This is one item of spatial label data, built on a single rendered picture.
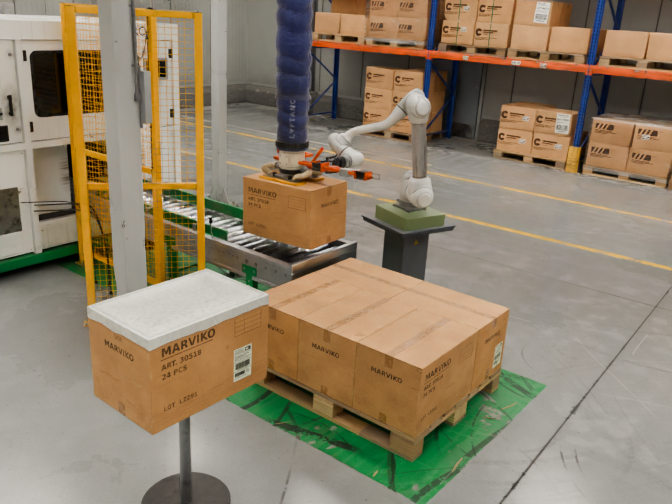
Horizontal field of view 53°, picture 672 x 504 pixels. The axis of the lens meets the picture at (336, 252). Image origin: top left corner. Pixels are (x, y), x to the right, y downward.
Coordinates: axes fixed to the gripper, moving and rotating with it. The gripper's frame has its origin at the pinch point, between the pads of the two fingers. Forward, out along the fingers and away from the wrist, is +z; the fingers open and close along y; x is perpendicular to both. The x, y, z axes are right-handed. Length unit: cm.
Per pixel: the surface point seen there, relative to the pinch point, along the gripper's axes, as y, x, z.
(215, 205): 59, 129, -21
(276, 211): 32.2, 23.3, 18.1
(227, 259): 71, 54, 34
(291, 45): -74, 21, 9
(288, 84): -51, 22, 11
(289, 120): -27.9, 21.5, 9.3
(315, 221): 33.8, -5.6, 11.8
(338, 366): 83, -82, 79
